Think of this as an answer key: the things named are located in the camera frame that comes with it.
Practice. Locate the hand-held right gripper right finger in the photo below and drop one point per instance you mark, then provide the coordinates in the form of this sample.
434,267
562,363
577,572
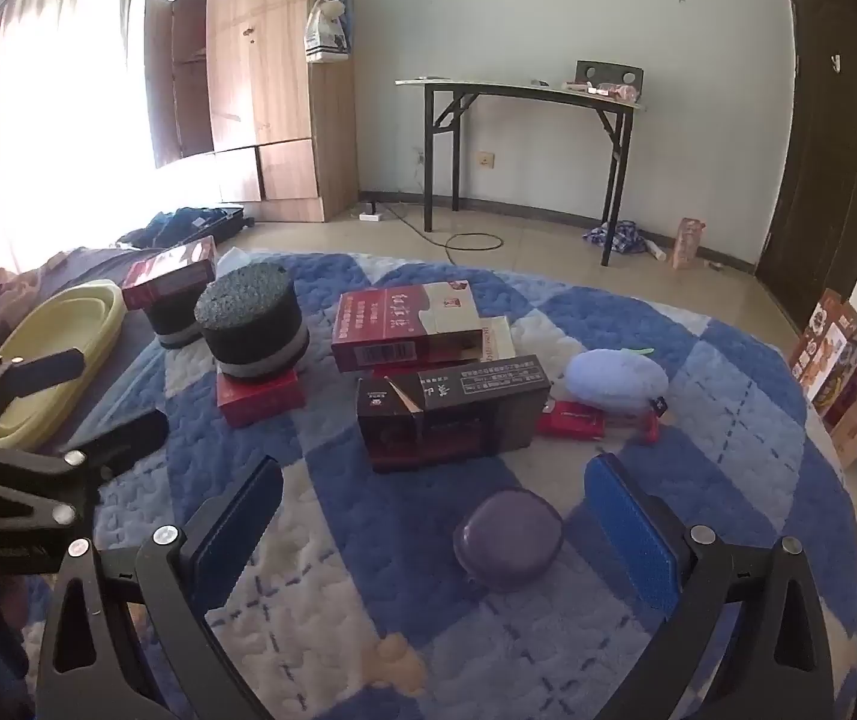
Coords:
630,532

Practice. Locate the blue checkered fleece blanket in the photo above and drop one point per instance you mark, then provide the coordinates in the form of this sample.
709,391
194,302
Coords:
398,615

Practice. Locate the grey chair back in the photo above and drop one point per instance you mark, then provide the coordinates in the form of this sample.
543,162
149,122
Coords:
609,71

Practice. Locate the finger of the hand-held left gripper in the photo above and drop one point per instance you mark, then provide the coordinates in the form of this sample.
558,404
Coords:
132,435
53,369

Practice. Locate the black folding table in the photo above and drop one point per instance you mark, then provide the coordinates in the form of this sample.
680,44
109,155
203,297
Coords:
518,88

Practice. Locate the large black foam cylinder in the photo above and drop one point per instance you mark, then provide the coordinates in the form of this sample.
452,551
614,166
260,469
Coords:
252,322

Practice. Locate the wooden wardrobe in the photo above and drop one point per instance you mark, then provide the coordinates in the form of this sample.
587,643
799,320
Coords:
271,75

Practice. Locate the colourful printed cardboard box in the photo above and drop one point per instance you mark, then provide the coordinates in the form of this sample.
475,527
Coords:
829,360

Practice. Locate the blue checkered cloth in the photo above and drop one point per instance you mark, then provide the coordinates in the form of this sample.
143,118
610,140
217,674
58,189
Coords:
619,236

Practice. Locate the pale yellow plastic basin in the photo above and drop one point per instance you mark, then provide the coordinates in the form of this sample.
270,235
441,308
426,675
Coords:
61,326

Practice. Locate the white power strip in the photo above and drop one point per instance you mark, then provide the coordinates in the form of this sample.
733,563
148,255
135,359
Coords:
372,215

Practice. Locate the dark clothes pile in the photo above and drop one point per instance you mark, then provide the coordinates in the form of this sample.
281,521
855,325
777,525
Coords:
181,225

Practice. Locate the red carton with barcode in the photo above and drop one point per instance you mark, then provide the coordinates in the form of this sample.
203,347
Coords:
398,319

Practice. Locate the red and white curtain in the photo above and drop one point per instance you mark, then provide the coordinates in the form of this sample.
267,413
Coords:
16,90

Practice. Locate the red and clear plastic tube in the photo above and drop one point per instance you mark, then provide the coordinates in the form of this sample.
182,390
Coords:
570,420

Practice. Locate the dark red carton gold end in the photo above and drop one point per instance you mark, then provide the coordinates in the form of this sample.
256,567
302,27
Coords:
169,270

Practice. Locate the white plastic bag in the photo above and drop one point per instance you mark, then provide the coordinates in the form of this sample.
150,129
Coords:
327,34

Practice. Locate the pink paper carton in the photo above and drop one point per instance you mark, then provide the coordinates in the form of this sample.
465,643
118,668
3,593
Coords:
689,240

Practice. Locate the small black foam cylinder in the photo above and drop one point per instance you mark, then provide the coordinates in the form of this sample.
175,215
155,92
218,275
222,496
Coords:
169,322

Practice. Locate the lavender plush pouch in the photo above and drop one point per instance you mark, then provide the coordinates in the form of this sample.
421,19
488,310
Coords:
615,382

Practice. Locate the purple round zipper case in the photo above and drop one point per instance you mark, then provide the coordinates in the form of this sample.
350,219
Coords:
507,540

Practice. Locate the small bright red box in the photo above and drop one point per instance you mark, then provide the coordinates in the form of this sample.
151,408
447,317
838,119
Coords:
259,399

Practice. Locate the tan wall outlet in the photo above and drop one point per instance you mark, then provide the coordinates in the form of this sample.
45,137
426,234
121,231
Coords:
486,160

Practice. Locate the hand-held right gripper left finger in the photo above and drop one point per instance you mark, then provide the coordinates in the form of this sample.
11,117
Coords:
241,517

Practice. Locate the dark brown and red carton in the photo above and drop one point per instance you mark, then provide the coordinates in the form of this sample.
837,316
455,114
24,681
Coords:
451,412

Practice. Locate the pink snack packet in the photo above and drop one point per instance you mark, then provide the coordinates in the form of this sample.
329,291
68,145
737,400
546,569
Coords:
612,90

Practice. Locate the dark brown door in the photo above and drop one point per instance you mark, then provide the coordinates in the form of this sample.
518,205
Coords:
818,165

